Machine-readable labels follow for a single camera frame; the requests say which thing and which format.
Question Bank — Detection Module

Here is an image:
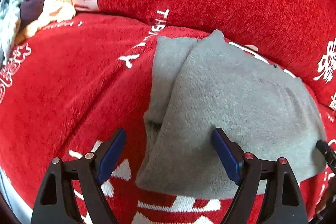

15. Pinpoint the grey knit sweater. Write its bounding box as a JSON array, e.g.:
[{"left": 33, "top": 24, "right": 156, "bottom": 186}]
[{"left": 135, "top": 30, "right": 326, "bottom": 199}]

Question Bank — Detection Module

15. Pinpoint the red wedding blanket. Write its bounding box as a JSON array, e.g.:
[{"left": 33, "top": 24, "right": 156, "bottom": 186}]
[{"left": 0, "top": 12, "right": 336, "bottom": 224}]

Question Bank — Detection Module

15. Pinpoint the dark purple garment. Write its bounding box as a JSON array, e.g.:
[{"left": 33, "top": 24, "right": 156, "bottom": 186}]
[{"left": 20, "top": 0, "right": 45, "bottom": 22}]

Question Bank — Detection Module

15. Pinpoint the orange garment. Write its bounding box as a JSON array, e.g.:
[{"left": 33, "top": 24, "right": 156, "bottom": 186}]
[{"left": 14, "top": 0, "right": 76, "bottom": 45}]

